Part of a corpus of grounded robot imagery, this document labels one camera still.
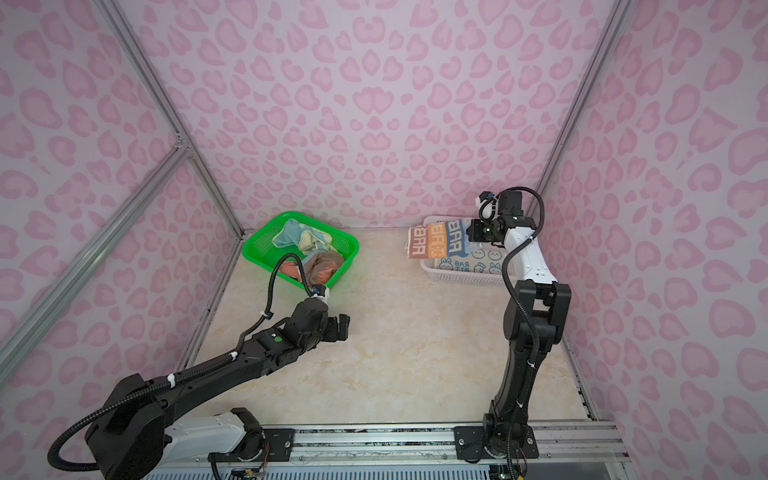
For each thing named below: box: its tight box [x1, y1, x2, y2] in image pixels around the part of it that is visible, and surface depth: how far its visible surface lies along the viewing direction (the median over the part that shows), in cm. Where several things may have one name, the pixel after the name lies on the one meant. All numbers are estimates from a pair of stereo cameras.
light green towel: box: [272, 218, 335, 266], surface depth 112 cm
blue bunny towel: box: [435, 243, 508, 275], surface depth 109 cm
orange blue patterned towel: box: [405, 218, 482, 259], surface depth 100 cm
